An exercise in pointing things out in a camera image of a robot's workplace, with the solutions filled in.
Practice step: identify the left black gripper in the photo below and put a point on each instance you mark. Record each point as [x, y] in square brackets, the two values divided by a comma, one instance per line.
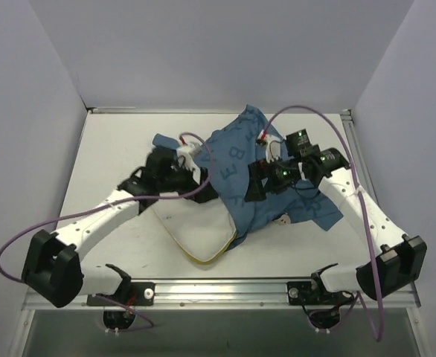
[198, 182]

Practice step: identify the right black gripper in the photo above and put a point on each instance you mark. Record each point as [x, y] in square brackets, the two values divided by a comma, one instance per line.
[257, 178]

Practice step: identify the white pillow with yellow edge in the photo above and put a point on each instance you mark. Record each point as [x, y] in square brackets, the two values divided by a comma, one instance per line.
[203, 231]

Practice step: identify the blue cartoon print pillowcase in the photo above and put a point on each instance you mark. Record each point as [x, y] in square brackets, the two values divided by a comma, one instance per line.
[230, 151]

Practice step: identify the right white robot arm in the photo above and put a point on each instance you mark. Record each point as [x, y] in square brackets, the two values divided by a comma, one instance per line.
[396, 258]

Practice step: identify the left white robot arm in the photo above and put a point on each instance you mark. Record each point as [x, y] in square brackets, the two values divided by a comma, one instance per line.
[53, 263]

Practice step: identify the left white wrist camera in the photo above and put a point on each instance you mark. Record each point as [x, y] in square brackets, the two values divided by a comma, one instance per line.
[186, 154]

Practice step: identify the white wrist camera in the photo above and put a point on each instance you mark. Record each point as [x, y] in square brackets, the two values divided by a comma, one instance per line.
[186, 154]
[273, 148]

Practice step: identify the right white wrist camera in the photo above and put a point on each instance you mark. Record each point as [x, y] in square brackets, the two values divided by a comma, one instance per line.
[273, 148]

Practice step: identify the aluminium front rail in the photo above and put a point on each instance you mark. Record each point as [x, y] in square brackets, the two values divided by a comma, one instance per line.
[218, 294]

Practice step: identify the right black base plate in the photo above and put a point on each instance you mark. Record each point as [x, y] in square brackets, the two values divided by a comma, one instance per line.
[308, 293]

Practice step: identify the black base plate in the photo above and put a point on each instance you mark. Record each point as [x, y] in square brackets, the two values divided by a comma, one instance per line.
[308, 293]
[139, 294]

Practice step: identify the aluminium back rail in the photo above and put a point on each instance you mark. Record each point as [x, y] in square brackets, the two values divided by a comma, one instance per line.
[112, 110]

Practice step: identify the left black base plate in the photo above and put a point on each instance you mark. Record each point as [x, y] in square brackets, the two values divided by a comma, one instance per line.
[139, 294]

